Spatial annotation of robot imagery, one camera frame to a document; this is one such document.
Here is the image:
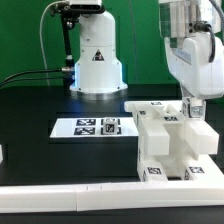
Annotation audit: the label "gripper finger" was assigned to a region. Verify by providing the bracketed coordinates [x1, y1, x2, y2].
[190, 97, 205, 118]

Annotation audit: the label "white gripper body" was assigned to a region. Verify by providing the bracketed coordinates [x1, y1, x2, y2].
[164, 33, 224, 99]

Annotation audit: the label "white tagged cube nut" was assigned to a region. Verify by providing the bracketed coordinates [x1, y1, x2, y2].
[103, 117, 119, 135]
[182, 97, 205, 120]

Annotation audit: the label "white chair seat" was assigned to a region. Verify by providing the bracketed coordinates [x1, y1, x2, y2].
[137, 137, 211, 182]

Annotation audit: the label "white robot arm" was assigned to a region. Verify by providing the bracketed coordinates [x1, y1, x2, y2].
[74, 0, 224, 100]

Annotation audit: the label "white L-shaped fence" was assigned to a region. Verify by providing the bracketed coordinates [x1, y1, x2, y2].
[0, 139, 224, 214]

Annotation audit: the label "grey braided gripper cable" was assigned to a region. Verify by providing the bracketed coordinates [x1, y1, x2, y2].
[189, 0, 224, 64]

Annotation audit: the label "black camera on stand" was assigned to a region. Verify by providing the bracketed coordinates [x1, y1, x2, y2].
[50, 0, 105, 88]

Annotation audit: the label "white marker base plate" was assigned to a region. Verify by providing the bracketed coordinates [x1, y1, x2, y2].
[50, 117, 138, 138]

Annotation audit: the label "grey camera cable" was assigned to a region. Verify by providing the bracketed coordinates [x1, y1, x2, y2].
[38, 0, 69, 87]

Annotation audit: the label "black base cables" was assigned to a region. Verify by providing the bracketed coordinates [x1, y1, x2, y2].
[0, 66, 76, 89]

